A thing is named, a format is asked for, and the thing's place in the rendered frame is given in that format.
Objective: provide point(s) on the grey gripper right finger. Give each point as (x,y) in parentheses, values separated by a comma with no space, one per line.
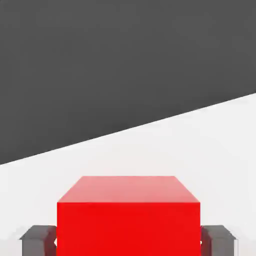
(219,242)

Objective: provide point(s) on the small red cube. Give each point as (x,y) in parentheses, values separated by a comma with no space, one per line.
(128,226)

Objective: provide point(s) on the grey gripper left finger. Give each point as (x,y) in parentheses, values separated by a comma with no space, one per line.
(37,242)

